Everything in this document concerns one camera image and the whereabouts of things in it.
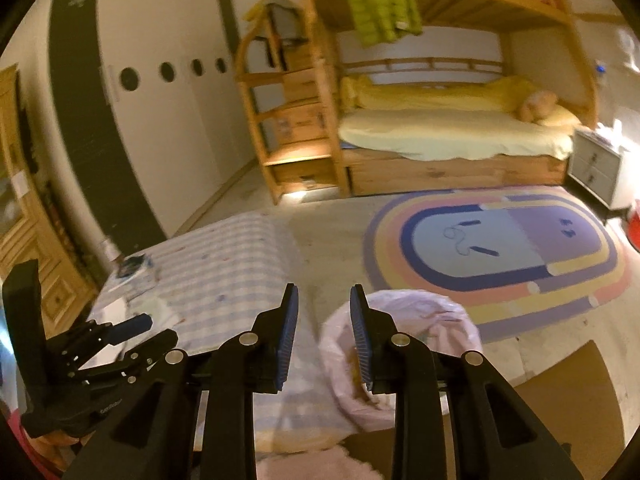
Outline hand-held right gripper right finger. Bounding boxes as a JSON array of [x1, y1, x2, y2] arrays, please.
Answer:
[[349, 284, 583, 480]]

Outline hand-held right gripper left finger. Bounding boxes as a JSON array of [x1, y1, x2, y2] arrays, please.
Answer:
[[62, 282, 300, 480]]

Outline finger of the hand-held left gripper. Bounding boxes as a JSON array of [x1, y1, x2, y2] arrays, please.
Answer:
[[65, 312, 153, 357], [82, 330, 179, 386]]

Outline pink plastic bag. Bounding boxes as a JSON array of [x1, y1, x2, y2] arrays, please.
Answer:
[[319, 289, 484, 434]]

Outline person's left forearm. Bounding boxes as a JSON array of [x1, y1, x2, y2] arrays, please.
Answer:
[[10, 432, 76, 478]]

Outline white paper sheet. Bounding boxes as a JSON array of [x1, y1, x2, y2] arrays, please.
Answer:
[[97, 296, 132, 322]]

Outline dark blue packet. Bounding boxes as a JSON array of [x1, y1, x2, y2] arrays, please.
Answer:
[[117, 255, 154, 279]]

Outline small clear bottle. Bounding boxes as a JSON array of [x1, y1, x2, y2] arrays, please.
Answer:
[[100, 236, 122, 267]]

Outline wooden glass-door cabinet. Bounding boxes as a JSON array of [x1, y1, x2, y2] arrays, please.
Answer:
[[0, 64, 99, 337]]

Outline checkered tablecloth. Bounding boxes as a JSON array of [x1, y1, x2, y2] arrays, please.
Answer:
[[90, 211, 362, 453]]

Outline dark clutter beside cabinet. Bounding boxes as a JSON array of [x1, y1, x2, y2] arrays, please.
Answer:
[[42, 179, 97, 282]]

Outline rainbow oval rug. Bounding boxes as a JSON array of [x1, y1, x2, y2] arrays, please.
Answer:
[[362, 186, 629, 347]]

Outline black hanging item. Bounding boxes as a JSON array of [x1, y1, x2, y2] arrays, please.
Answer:
[[17, 104, 42, 174]]

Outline white wardrobe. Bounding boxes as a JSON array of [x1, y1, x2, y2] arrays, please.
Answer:
[[47, 0, 252, 257]]

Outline wooden stair drawers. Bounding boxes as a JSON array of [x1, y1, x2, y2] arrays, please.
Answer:
[[234, 2, 352, 206]]

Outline brown cardboard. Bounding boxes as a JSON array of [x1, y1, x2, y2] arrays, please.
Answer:
[[514, 340, 627, 467]]

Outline yellow bed sheet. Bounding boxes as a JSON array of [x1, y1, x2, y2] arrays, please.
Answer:
[[337, 106, 582, 162]]

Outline yellow duvet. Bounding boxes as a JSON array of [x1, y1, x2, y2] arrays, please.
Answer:
[[340, 75, 539, 114]]

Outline grey nightstand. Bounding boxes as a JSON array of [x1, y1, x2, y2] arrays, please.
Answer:
[[567, 126, 634, 209]]

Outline beige plush toy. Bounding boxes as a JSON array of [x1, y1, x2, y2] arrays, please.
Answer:
[[517, 90, 559, 124]]

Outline red object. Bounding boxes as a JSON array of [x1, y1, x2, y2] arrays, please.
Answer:
[[626, 199, 640, 254]]

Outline grey clothing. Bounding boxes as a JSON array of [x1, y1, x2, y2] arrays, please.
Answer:
[[267, 2, 309, 49]]

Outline yellow cloth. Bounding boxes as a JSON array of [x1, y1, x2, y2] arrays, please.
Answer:
[[244, 0, 301, 24]]

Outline green puffer jacket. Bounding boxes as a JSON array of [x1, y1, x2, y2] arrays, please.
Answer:
[[345, 0, 424, 51]]

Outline wooden bunk bed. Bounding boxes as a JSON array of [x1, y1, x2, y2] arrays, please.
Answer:
[[291, 0, 602, 199]]

